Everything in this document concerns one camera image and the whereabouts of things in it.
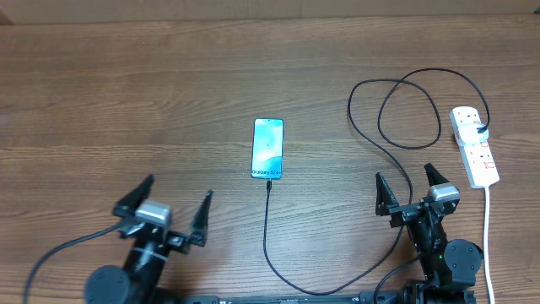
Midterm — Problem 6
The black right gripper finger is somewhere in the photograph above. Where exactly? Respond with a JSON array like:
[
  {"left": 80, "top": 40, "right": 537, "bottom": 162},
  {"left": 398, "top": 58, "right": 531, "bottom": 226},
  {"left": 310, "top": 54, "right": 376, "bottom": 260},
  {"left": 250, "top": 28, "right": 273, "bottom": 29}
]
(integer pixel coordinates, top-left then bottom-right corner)
[
  {"left": 424, "top": 163, "right": 449, "bottom": 187},
  {"left": 375, "top": 172, "right": 399, "bottom": 216}
]

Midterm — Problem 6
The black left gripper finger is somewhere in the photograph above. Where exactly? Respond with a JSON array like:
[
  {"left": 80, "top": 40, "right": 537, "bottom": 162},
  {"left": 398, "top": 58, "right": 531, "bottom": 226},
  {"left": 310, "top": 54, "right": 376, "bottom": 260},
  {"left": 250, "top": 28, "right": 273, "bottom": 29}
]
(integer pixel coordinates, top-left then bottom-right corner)
[
  {"left": 112, "top": 174, "right": 154, "bottom": 218},
  {"left": 190, "top": 190, "right": 213, "bottom": 247}
]

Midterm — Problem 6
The Galaxy smartphone with teal screen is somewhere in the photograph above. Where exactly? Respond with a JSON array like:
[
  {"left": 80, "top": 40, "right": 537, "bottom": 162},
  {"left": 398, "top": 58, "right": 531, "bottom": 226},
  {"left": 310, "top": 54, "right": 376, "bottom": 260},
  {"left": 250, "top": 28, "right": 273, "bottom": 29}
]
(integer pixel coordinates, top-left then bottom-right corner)
[{"left": 251, "top": 118, "right": 284, "bottom": 180}]

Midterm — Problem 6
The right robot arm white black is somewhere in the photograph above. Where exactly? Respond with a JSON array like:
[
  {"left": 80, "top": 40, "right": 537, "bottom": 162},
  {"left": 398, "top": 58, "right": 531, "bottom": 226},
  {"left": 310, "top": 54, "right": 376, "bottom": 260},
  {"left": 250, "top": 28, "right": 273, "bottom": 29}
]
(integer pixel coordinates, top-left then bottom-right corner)
[{"left": 373, "top": 163, "right": 483, "bottom": 304}]

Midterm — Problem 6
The white charger plug adapter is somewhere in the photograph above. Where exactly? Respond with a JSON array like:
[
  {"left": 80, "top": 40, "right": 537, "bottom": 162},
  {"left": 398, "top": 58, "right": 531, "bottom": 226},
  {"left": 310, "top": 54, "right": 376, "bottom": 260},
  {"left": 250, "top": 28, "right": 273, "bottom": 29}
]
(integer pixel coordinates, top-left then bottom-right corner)
[{"left": 455, "top": 122, "right": 489, "bottom": 146}]

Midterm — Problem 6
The white power strip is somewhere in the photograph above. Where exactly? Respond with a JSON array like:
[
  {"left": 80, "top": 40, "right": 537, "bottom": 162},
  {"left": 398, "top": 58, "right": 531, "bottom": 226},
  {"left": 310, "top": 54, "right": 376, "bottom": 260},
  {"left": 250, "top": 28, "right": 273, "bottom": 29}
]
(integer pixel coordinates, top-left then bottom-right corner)
[{"left": 449, "top": 106, "right": 500, "bottom": 188}]

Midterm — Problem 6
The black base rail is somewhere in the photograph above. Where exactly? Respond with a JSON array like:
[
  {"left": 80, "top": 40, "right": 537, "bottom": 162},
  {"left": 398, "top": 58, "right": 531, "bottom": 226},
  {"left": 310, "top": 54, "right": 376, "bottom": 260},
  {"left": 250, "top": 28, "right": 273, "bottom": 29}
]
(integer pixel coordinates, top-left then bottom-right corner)
[{"left": 175, "top": 290, "right": 477, "bottom": 304}]

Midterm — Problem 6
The white power strip cord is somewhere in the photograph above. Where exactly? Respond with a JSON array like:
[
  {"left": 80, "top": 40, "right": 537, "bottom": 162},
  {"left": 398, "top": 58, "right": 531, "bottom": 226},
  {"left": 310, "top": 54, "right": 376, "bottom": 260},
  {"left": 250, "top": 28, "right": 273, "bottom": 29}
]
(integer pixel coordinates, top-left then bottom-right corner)
[{"left": 483, "top": 186, "right": 496, "bottom": 304}]

